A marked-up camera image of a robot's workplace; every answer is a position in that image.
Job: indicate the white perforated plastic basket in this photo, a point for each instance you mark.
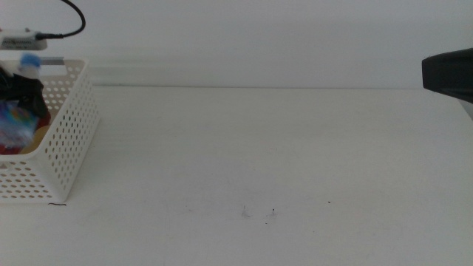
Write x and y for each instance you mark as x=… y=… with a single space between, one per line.
x=66 y=147

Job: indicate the yellow tea bottle white cap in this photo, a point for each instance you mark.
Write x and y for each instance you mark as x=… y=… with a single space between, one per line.
x=37 y=140

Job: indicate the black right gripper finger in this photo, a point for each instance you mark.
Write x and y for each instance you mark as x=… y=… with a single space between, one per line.
x=451 y=74

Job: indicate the red drink can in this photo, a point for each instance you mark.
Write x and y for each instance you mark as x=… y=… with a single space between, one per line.
x=43 y=120

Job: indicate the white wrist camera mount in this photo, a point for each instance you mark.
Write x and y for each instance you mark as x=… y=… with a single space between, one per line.
x=18 y=40

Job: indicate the clear water bottle blue cap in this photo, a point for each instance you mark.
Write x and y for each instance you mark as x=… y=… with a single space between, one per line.
x=15 y=125

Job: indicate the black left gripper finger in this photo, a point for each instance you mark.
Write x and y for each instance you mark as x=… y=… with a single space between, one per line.
x=26 y=90

